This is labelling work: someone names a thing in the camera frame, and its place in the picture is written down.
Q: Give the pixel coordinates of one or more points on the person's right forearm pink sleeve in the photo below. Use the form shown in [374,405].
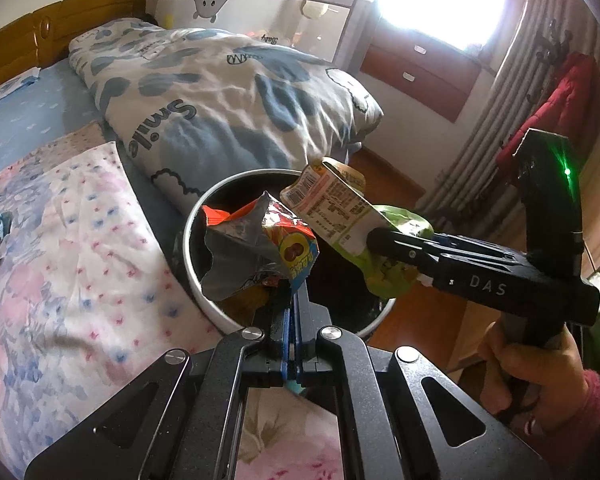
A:
[596,402]

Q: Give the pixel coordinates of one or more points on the dark wooden coat rack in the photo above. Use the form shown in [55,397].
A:
[550,42]

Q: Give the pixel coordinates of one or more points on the white round trash bin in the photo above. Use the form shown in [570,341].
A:
[196,272]

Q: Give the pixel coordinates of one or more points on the person's right hand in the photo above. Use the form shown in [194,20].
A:
[540,390]

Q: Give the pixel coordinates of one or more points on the blue printed pillow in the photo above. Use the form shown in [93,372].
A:
[5,87]

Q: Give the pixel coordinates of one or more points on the white quilt with blue hearts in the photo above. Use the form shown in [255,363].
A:
[220,110]

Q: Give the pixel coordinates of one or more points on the wooden bed headboard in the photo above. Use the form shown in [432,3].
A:
[40,25]

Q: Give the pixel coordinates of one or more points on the green and orange snack packet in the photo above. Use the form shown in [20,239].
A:
[330,200]

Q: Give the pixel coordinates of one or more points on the grey bed guard rail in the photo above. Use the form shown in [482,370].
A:
[230,2]

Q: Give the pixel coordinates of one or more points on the beige striped curtain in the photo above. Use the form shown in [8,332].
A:
[485,135]

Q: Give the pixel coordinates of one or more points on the pink floral blanket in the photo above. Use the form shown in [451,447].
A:
[70,285]

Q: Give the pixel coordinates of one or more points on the blue bed sheet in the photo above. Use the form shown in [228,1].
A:
[35,125]

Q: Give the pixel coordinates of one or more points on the brown drawer cabinet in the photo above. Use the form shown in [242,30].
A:
[430,80]

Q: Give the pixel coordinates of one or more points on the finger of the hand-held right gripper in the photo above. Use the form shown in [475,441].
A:
[480,247]
[395,247]

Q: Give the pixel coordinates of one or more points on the silver and red snack wrapper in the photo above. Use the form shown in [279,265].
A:
[240,250]

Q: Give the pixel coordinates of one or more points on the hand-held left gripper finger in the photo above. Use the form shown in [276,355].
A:
[286,345]
[297,345]

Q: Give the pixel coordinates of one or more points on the red coat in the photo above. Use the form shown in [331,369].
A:
[565,95]

